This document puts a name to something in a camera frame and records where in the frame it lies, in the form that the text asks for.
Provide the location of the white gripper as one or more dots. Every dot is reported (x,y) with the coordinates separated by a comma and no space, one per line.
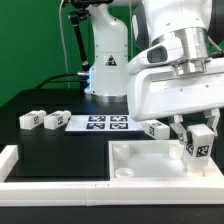
(156,91)

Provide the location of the white square tabletop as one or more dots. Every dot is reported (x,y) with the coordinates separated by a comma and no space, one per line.
(154,159)

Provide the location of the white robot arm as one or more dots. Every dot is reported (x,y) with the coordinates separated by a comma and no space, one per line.
(165,25)

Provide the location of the white U-shaped obstacle fence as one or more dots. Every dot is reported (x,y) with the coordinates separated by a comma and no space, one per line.
(111,192)

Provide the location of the white marker tag sheet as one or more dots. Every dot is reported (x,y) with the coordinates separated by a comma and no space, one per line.
(102,123)

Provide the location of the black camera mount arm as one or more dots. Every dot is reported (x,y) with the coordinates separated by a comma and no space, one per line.
(79,14)

